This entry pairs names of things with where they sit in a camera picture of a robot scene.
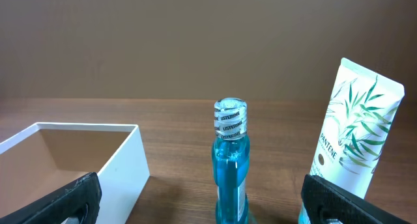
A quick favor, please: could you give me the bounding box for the blue Listerine mouthwash bottle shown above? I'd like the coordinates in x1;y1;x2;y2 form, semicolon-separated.
212;98;250;224

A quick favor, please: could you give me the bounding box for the white cardboard box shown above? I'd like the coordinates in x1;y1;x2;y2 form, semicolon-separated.
1;122;150;223

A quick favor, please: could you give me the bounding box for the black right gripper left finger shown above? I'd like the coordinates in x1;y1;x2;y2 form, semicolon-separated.
1;172;102;224

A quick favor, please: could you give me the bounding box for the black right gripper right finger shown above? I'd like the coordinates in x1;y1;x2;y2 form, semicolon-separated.
301;175;409;224

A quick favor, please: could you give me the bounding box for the white Pantene tube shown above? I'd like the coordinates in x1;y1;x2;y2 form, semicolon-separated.
298;57;405;224

